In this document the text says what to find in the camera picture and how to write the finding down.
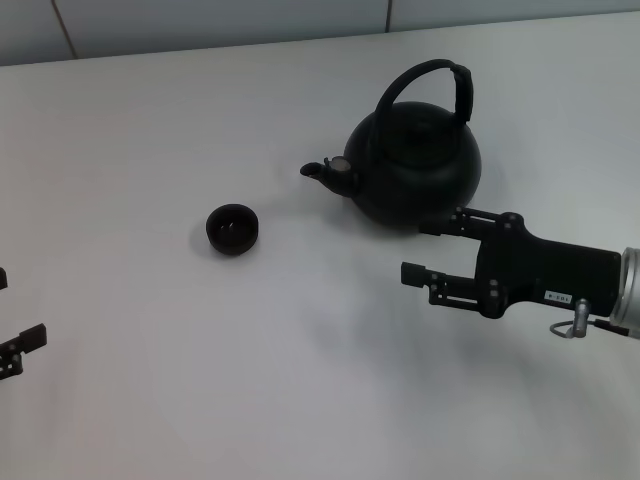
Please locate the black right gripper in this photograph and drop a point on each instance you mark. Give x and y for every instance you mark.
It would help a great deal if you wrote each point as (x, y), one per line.
(550, 275)

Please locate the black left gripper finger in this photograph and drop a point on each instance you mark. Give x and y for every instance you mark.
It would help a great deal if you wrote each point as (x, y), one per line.
(2, 278)
(31, 337)

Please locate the black round teapot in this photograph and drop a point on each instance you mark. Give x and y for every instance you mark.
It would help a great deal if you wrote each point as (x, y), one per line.
(420, 170)

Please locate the small dark teacup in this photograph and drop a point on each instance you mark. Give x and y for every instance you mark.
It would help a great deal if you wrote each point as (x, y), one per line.
(233, 231)

